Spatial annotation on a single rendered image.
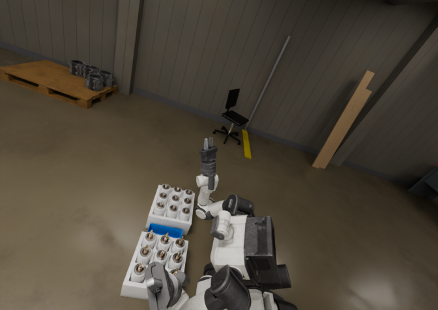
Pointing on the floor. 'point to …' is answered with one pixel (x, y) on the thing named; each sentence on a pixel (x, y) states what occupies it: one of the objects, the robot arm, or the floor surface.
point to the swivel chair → (232, 115)
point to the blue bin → (165, 230)
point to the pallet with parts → (63, 81)
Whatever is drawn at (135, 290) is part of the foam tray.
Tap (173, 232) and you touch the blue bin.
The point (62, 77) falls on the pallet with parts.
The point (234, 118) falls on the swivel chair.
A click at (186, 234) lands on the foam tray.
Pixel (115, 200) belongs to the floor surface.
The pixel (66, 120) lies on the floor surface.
